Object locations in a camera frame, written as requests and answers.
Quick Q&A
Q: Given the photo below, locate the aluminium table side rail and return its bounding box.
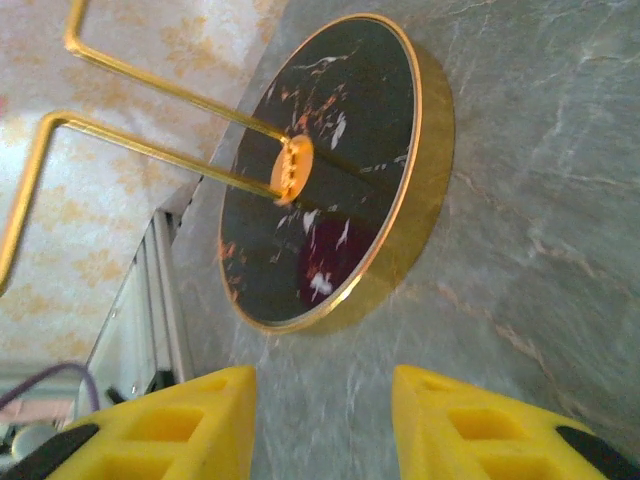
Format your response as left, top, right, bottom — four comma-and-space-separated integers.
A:
84, 209, 196, 401

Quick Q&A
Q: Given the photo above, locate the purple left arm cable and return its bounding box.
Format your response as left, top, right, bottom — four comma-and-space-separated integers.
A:
0, 362, 101, 426

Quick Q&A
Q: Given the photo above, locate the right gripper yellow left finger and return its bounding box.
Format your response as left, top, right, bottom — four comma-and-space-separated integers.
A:
0, 365, 257, 480

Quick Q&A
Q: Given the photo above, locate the gold jewelry stand, black base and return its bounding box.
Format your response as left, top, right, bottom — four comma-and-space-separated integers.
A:
0, 0, 455, 336

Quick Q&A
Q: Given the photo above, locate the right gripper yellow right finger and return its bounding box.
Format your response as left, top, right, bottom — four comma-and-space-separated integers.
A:
392, 364, 640, 480

